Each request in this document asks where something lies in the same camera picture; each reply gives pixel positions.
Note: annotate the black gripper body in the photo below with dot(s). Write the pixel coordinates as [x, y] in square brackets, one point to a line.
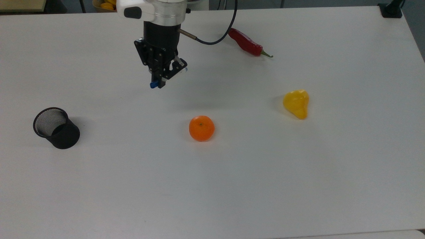
[161, 39]

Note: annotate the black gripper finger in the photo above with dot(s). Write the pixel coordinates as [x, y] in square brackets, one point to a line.
[161, 79]
[176, 68]

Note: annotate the white marker pen blue cap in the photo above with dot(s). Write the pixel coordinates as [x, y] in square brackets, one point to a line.
[153, 85]

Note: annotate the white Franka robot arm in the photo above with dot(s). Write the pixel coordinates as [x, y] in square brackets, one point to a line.
[166, 13]

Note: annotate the black mesh pen cup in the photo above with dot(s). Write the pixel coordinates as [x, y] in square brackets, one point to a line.
[66, 136]

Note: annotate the yellow fruit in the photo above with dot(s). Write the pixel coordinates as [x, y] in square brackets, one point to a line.
[107, 6]

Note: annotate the orange mandarin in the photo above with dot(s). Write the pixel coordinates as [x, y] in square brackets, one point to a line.
[202, 128]

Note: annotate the pale fruit bowl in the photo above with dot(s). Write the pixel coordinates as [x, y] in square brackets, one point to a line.
[96, 4]

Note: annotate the red chili pepper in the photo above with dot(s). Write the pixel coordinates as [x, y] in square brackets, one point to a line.
[245, 43]

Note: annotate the yellow bell pepper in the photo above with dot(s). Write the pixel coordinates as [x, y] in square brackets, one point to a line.
[297, 103]

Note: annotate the wooden table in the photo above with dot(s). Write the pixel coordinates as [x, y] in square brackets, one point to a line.
[20, 5]

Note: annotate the white adjacent table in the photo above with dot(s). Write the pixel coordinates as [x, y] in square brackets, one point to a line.
[398, 236]

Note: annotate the black table-edge mount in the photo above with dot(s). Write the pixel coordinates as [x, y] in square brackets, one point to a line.
[391, 11]

